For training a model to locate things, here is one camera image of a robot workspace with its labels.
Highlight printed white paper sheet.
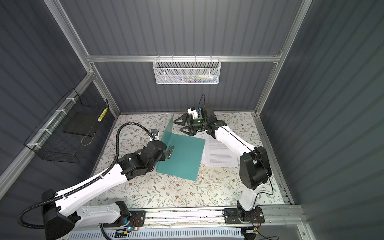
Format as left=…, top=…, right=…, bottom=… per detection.
left=199, top=133, right=238, bottom=168

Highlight yellow marker in basket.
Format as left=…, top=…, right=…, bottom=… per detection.
left=97, top=107, right=109, bottom=122

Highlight teal file folder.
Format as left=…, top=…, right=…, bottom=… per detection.
left=156, top=117, right=205, bottom=181

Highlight pens in white basket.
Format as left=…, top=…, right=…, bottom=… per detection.
left=175, top=75, right=219, bottom=84

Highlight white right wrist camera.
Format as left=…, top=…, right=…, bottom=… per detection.
left=187, top=108, right=200, bottom=120

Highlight white vented cable duct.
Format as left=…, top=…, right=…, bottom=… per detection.
left=67, top=227, right=245, bottom=240

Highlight black pad in basket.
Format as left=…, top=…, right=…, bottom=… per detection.
left=63, top=113, right=101, bottom=137

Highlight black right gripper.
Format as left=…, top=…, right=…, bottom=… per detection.
left=174, top=115, right=208, bottom=136

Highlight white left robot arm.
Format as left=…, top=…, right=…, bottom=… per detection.
left=42, top=140, right=167, bottom=240

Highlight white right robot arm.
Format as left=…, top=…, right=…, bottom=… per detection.
left=174, top=105, right=274, bottom=223

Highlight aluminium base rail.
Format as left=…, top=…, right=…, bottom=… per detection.
left=140, top=205, right=307, bottom=229

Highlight white wire mesh basket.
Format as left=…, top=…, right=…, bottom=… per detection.
left=153, top=59, right=222, bottom=85

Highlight black corrugated cable conduit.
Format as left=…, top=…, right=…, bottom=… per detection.
left=17, top=122, right=155, bottom=230

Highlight black wire mesh basket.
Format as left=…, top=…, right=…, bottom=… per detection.
left=24, top=91, right=109, bottom=164

